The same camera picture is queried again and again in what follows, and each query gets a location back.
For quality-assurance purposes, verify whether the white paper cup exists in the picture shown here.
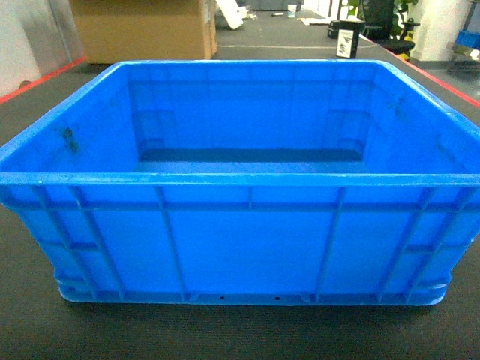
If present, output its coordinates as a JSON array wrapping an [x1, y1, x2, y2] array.
[[287, 4, 297, 19]]

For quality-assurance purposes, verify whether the white foam packing piece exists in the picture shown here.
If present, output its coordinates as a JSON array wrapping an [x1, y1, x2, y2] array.
[[215, 0, 248, 30]]

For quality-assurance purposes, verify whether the large brown cardboard box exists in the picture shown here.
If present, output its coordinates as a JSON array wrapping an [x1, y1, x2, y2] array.
[[70, 1, 217, 64]]

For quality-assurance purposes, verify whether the large blue plastic crate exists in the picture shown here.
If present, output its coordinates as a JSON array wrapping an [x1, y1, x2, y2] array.
[[1, 60, 479, 306]]

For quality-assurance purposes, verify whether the black white printed box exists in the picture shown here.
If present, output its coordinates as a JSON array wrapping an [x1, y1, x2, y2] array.
[[327, 19, 365, 59]]

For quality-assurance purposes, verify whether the black office chair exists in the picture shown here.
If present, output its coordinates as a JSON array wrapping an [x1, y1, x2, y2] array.
[[358, 1, 420, 61]]

